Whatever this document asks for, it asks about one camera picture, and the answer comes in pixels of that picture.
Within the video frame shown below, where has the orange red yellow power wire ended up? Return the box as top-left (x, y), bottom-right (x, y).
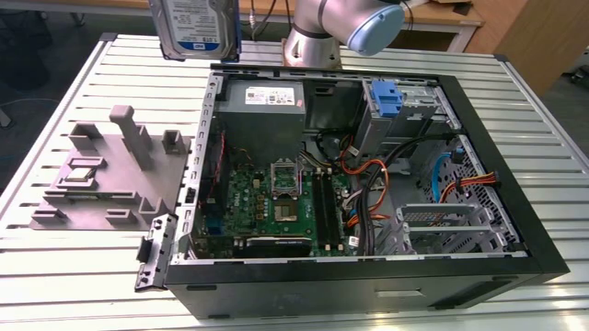
top-left (440, 170), bottom-right (502, 205)

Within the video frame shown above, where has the hard disk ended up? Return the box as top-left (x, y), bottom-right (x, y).
top-left (147, 0), bottom-right (245, 64)

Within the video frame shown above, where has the grey metal disk bay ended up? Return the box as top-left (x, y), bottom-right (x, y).
top-left (374, 202), bottom-right (513, 258)

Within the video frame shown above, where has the metal socket cover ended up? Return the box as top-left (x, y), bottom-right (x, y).
top-left (270, 159), bottom-right (305, 201)

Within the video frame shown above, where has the grey power supply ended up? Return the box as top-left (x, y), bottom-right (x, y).
top-left (215, 79), bottom-right (309, 170)

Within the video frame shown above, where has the black RAM slot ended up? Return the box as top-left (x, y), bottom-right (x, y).
top-left (323, 168), bottom-right (339, 251)
top-left (313, 168), bottom-right (327, 251)
top-left (317, 168), bottom-right (333, 251)

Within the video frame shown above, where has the CPU socket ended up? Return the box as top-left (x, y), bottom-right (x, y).
top-left (274, 202), bottom-right (309, 225)

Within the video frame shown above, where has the green motherboard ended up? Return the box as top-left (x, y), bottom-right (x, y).
top-left (191, 148), bottom-right (366, 259)

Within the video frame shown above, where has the grey metal drive cage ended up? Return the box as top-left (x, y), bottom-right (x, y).
top-left (353, 79), bottom-right (464, 163)

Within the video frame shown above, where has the black graphics card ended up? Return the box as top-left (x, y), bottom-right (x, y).
top-left (231, 235), bottom-right (315, 259)

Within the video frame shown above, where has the blue expansion slot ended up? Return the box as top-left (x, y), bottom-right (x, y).
top-left (206, 216), bottom-right (223, 239)

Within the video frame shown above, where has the blue drive latch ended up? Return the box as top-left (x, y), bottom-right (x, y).
top-left (370, 79), bottom-right (404, 119)

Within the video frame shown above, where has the black PC case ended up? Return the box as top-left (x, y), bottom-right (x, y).
top-left (163, 63), bottom-right (572, 320)

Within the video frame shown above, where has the grey parts rack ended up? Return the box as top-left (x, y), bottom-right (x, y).
top-left (28, 105), bottom-right (194, 232)

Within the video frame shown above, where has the green RAM stick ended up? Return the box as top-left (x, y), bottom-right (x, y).
top-left (63, 192), bottom-right (114, 201)

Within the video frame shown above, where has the silver CPU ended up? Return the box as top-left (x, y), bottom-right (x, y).
top-left (66, 168), bottom-right (99, 183)

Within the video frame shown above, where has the wooden cabinet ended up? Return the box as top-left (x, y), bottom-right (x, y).
top-left (494, 0), bottom-right (589, 99)

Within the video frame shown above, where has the dark wheeled chair base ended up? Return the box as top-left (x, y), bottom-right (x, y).
top-left (561, 46), bottom-right (589, 83)

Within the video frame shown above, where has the black office chair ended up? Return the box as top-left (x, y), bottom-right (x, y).
top-left (0, 8), bottom-right (52, 92)

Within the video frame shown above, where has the yellow black wire bundle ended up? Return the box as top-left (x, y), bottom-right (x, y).
top-left (298, 148), bottom-right (345, 170)

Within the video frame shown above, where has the pale wire bundle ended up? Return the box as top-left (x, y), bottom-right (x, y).
top-left (341, 188), bottom-right (384, 212)

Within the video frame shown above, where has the thin red wire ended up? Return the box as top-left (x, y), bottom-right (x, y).
top-left (197, 130), bottom-right (227, 210)

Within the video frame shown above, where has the orange red wire bundle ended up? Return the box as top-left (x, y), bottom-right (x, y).
top-left (339, 134), bottom-right (393, 229)

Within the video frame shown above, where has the black cable bundle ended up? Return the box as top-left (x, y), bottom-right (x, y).
top-left (357, 132), bottom-right (461, 258)

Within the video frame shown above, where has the blue wire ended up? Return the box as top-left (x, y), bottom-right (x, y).
top-left (430, 146), bottom-right (465, 205)

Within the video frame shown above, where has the grey hinged case bracket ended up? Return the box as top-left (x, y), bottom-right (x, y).
top-left (132, 212), bottom-right (181, 294)

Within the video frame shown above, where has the black hanging cable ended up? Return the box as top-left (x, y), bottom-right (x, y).
top-left (247, 0), bottom-right (278, 41)

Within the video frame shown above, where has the wooden desk white frame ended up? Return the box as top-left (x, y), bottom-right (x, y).
top-left (39, 0), bottom-right (222, 39)
top-left (234, 0), bottom-right (488, 53)

